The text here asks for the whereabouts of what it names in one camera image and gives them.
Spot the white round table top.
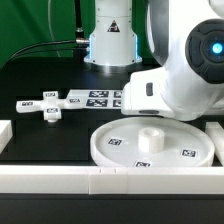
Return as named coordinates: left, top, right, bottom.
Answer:
left=90, top=117, right=215, bottom=168

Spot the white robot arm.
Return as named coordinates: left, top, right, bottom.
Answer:
left=85, top=0, right=224, bottom=121

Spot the white marker plate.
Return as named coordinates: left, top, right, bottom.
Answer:
left=66, top=89, right=122, bottom=109

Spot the white cross-shaped table base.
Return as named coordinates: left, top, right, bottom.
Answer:
left=15, top=91, right=85, bottom=123

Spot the white front fence bar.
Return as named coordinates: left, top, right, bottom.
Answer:
left=0, top=165, right=224, bottom=195

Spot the black vertical pole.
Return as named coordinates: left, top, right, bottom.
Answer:
left=74, top=0, right=84, bottom=60

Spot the white right fence block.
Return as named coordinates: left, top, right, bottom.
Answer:
left=205, top=122, right=224, bottom=167

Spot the white fence block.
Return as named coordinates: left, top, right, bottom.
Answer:
left=205, top=122, right=224, bottom=167
left=0, top=120, right=13, bottom=154

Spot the white left fence block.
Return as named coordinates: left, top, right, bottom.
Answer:
left=0, top=120, right=13, bottom=154

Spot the black cable lower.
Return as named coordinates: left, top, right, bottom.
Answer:
left=13, top=47, right=89, bottom=59

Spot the black cable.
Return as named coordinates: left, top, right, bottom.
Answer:
left=6, top=39, right=90, bottom=64
left=13, top=47, right=89, bottom=59

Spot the black cable upper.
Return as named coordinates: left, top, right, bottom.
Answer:
left=6, top=39, right=90, bottom=64

